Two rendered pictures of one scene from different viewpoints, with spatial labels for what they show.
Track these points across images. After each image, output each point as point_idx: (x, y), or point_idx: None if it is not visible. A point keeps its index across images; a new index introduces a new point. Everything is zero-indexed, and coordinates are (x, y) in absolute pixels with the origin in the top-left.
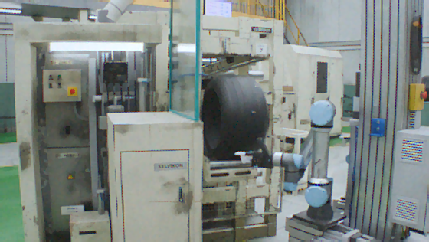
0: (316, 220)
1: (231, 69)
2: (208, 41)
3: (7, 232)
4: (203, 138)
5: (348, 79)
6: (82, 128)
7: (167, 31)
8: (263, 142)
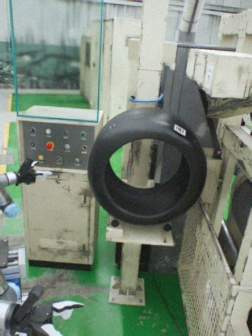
0: None
1: (224, 111)
2: (191, 59)
3: (226, 204)
4: None
5: None
6: None
7: (242, 40)
8: (24, 161)
